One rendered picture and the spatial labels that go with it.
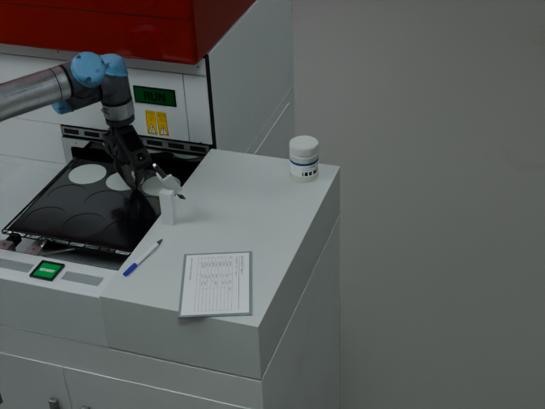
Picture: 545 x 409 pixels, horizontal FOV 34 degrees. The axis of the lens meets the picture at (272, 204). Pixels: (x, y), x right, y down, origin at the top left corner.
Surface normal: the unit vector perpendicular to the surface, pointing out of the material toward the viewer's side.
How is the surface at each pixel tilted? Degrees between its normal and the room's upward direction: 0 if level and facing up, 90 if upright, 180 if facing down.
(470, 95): 0
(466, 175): 0
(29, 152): 90
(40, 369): 90
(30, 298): 90
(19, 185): 0
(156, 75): 90
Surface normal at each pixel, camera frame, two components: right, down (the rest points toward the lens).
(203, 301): -0.04, -0.83
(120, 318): -0.32, 0.54
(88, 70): 0.39, -0.22
